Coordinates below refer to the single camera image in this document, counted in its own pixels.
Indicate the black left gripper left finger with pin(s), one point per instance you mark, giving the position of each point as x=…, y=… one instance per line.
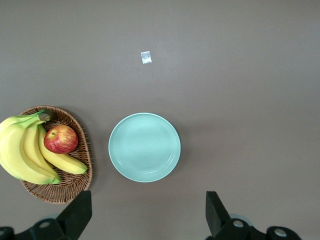
x=75, y=217

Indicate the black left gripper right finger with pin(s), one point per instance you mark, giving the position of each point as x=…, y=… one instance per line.
x=217, y=217

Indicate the mint green round plate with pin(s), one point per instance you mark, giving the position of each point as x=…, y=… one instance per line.
x=144, y=148

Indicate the brown wicker basket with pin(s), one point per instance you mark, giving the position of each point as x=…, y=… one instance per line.
x=73, y=185

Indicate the red apple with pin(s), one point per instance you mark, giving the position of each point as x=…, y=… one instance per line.
x=60, y=139

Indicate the yellow banana bunch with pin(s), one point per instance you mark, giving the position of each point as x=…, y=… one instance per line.
x=15, y=150

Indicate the brown table cover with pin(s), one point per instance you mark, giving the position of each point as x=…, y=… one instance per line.
x=225, y=75

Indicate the small clear tape piece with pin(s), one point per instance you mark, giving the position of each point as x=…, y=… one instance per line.
x=146, y=57

